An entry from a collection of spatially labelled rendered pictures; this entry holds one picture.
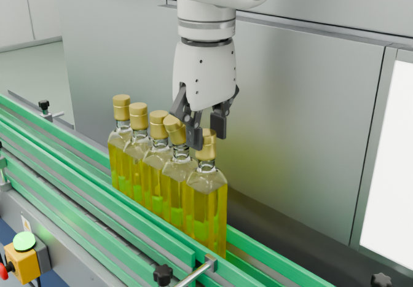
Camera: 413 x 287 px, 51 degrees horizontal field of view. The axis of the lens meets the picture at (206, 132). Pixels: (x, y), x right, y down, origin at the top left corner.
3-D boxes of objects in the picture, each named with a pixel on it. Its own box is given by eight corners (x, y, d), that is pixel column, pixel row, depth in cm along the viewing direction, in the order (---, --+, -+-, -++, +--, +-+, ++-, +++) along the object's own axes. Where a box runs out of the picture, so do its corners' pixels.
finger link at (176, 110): (196, 66, 65) (207, 93, 68) (161, 98, 61) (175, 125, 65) (202, 67, 64) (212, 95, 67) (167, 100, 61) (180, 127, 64)
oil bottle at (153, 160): (184, 237, 89) (182, 146, 80) (164, 251, 86) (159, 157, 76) (166, 225, 93) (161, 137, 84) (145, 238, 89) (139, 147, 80)
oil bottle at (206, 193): (227, 265, 82) (229, 168, 73) (206, 280, 79) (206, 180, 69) (206, 251, 86) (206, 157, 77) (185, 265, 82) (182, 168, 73)
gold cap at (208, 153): (220, 155, 72) (221, 132, 70) (206, 163, 70) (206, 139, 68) (205, 149, 74) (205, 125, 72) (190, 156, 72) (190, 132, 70)
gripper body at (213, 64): (212, 22, 69) (211, 89, 73) (163, 32, 62) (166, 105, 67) (248, 29, 64) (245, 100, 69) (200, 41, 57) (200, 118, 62)
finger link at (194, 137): (188, 106, 67) (189, 144, 70) (173, 111, 65) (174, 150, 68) (203, 111, 65) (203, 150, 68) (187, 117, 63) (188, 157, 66)
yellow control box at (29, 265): (52, 271, 99) (47, 245, 95) (21, 289, 94) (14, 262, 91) (38, 256, 103) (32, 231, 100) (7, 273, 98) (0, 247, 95)
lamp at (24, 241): (39, 245, 95) (37, 235, 94) (19, 255, 92) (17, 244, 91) (30, 236, 98) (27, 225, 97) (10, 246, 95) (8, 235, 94)
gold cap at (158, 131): (173, 134, 79) (173, 113, 77) (158, 141, 77) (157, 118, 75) (160, 129, 81) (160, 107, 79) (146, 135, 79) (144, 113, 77)
